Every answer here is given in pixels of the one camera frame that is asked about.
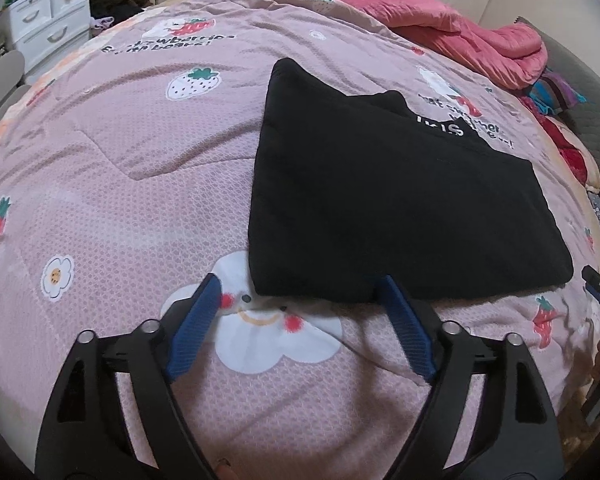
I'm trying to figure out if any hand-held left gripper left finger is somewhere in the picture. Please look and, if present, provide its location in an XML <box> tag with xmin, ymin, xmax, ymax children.
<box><xmin>34</xmin><ymin>272</ymin><xmax>224</xmax><ymax>480</ymax></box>

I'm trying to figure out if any grey padded headboard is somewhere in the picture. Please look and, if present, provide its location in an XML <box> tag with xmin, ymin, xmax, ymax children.
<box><xmin>532</xmin><ymin>22</ymin><xmax>600</xmax><ymax>191</ymax></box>

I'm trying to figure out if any grey chair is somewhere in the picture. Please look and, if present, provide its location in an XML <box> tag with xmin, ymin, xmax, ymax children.
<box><xmin>0</xmin><ymin>49</ymin><xmax>28</xmax><ymax>133</ymax></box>

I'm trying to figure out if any pink comforter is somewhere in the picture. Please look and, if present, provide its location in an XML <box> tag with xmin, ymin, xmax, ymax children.
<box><xmin>210</xmin><ymin>0</ymin><xmax>548</xmax><ymax>92</ymax></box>

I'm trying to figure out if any red cloth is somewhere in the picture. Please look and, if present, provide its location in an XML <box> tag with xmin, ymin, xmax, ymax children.
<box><xmin>544</xmin><ymin>114</ymin><xmax>600</xmax><ymax>192</ymax></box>

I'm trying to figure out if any pink strawberry print quilt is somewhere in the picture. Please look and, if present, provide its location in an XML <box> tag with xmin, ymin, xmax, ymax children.
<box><xmin>0</xmin><ymin>0</ymin><xmax>600</xmax><ymax>480</ymax></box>

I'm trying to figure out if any white drawer cabinet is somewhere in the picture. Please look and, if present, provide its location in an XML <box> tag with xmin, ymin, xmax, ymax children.
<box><xmin>0</xmin><ymin>0</ymin><xmax>92</xmax><ymax>58</ymax></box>

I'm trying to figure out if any black sweatshirt with orange cuffs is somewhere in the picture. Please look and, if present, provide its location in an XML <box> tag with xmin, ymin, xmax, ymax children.
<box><xmin>247</xmin><ymin>57</ymin><xmax>575</xmax><ymax>305</ymax></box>

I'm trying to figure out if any striped colourful cloth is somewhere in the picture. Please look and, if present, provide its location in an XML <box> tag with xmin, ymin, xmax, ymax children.
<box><xmin>527</xmin><ymin>69</ymin><xmax>588</xmax><ymax>117</ymax></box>

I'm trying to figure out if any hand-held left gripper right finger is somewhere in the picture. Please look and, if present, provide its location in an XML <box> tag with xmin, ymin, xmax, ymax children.
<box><xmin>377</xmin><ymin>274</ymin><xmax>566</xmax><ymax>480</ymax></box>

